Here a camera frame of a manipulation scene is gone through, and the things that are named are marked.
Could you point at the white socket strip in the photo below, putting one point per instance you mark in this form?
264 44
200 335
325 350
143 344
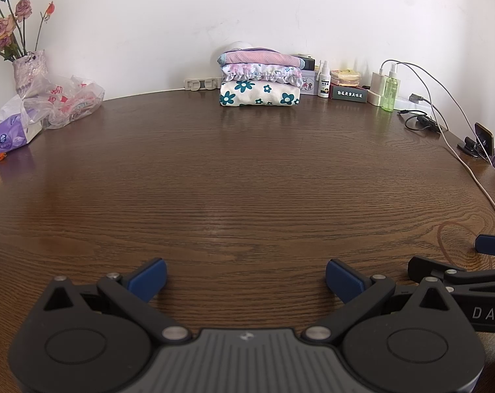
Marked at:
196 84

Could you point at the pink dotted garment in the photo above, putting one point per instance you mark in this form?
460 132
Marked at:
259 58

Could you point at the white charger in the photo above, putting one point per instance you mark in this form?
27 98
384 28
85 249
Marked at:
378 82

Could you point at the yellow snack box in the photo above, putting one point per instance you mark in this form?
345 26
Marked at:
345 77

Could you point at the small black box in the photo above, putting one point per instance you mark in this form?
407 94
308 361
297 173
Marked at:
309 63

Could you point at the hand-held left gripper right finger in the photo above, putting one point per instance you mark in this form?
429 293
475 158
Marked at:
343 280

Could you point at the black clip stand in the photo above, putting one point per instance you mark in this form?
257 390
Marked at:
470 147

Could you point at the green spray bottle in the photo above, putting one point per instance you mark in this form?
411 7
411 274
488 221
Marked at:
390 90

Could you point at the patterned flower vase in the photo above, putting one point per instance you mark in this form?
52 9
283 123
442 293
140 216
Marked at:
28 69

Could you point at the smartphone on clip stand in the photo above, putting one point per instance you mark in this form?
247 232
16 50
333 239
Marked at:
485 137

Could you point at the black box with white print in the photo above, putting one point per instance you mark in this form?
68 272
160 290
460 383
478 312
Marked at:
347 92

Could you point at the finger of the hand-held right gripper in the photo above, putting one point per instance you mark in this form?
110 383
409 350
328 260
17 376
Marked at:
435 269
493 245

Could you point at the white garment with teal flowers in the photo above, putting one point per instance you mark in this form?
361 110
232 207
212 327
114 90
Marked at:
259 92

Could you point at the purple tissue pack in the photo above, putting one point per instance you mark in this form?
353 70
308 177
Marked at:
6 137

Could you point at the clear plastic bag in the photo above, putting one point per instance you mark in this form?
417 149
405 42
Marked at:
73 98

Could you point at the lilac floral ruffled garment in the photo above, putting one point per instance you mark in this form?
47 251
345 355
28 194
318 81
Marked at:
264 74

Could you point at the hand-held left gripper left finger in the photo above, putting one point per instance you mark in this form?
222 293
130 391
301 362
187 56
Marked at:
151 276

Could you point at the white spray bottle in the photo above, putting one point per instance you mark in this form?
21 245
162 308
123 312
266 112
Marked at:
323 84

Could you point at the small illustrated white box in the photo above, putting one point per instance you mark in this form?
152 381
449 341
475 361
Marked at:
309 84

